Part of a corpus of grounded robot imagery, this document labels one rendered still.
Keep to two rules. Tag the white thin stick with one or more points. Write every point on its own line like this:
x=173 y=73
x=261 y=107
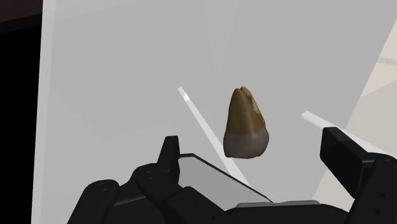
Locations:
x=313 y=119
x=206 y=128

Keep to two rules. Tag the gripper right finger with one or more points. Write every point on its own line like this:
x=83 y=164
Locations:
x=350 y=158

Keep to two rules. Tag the brown grey tooth-shaped object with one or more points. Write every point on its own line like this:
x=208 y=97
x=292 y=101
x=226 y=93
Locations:
x=245 y=130

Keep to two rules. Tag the black-rimmed grey tablet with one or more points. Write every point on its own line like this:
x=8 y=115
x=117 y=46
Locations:
x=211 y=183

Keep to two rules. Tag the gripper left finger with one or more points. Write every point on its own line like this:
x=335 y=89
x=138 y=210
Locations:
x=149 y=192

